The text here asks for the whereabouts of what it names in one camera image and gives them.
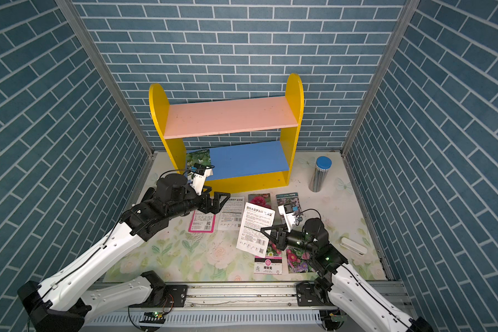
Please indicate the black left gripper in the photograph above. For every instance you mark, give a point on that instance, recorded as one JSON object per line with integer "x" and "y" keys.
{"x": 215, "y": 207}

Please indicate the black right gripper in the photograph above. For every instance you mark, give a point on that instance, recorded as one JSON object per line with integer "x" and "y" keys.
{"x": 282, "y": 238}

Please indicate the white text back seed packet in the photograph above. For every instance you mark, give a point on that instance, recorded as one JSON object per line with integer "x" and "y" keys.
{"x": 230, "y": 217}

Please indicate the pink back seed packet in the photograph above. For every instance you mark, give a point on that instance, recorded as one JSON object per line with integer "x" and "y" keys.
{"x": 202, "y": 223}

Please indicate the white text packet shelf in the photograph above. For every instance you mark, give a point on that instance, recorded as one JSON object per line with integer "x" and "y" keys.
{"x": 251, "y": 239}

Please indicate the pink aster seed packet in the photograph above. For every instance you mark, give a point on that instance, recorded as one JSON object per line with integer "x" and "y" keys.
{"x": 271, "y": 263}

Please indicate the mixed aster flower seed packet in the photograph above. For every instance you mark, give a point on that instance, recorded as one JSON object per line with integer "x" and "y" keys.
{"x": 297, "y": 260}

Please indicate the pink hollyhock seed packet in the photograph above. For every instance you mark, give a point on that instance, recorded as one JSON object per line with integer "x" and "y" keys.
{"x": 262, "y": 200}

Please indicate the purple flower seed packet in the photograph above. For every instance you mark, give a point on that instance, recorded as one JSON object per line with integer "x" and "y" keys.
{"x": 290, "y": 198}

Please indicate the green gourd seed packet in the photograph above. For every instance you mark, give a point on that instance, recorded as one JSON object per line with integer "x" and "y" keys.
{"x": 201, "y": 157}

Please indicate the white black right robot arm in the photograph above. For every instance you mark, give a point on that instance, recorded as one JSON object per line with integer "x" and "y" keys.
{"x": 339, "y": 283}

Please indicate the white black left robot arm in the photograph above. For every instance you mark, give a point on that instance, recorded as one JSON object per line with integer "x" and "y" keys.
{"x": 64, "y": 302}

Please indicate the yellow wooden shelf unit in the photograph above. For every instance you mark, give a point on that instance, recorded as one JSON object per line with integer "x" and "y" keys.
{"x": 238, "y": 168}

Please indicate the white small box on table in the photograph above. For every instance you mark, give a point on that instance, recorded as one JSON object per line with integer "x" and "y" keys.
{"x": 353, "y": 246}

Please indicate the clear pencil tube blue lid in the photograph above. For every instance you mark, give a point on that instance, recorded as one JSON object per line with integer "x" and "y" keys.
{"x": 322, "y": 167}

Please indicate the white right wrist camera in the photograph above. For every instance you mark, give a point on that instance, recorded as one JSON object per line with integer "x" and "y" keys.
{"x": 292, "y": 215}

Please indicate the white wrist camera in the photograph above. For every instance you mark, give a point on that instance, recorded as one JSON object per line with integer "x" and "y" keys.
{"x": 292, "y": 215}
{"x": 199, "y": 174}

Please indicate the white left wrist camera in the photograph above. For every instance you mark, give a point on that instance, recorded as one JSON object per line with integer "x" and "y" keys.
{"x": 199, "y": 174}

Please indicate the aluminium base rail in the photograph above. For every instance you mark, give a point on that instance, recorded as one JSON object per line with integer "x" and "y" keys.
{"x": 246, "y": 306}

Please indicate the aluminium corner post left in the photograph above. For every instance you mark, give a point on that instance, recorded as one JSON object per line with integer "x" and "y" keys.
{"x": 81, "y": 32}

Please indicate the aluminium corner post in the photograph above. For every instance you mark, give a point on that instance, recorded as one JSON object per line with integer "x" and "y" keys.
{"x": 394, "y": 41}
{"x": 81, "y": 32}

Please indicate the aluminium corner post right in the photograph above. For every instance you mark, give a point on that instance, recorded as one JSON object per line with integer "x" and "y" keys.
{"x": 394, "y": 41}

